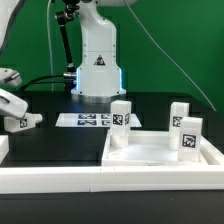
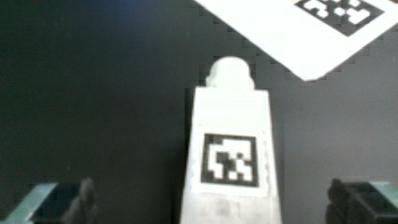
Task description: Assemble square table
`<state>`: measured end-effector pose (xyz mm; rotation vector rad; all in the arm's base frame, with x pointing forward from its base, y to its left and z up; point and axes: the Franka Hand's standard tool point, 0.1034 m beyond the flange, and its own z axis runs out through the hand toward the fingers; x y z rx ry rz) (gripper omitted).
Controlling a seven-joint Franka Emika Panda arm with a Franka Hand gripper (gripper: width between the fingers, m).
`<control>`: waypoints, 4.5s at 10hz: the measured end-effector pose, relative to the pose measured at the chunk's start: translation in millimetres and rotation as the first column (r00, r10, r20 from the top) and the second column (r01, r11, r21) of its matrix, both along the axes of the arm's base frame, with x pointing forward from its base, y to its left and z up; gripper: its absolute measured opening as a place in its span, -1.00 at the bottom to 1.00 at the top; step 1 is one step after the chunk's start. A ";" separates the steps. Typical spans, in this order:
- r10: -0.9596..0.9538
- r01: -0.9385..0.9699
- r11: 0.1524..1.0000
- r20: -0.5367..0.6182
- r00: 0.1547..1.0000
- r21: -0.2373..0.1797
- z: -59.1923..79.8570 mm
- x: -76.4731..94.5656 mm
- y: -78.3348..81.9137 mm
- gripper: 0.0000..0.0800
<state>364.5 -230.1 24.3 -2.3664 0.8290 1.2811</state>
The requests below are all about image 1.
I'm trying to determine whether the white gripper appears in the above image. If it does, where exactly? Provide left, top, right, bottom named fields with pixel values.
left=0, top=89, right=28, bottom=119

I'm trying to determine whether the white square tabletop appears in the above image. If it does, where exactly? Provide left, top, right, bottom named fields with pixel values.
left=101, top=130, right=207, bottom=166

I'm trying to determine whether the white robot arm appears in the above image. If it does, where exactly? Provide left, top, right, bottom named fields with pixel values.
left=0, top=0, right=137, bottom=119

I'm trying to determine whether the white obstacle fence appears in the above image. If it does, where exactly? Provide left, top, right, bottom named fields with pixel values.
left=0, top=140, right=224, bottom=194

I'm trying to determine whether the white sheet with tags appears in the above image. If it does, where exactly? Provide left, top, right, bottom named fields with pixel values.
left=56, top=113, right=141, bottom=127

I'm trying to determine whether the black cable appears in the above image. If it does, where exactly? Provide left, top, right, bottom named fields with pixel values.
left=18, top=74, right=68, bottom=92

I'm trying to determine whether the grey cable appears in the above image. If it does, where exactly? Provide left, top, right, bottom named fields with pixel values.
left=123, top=0, right=217, bottom=112

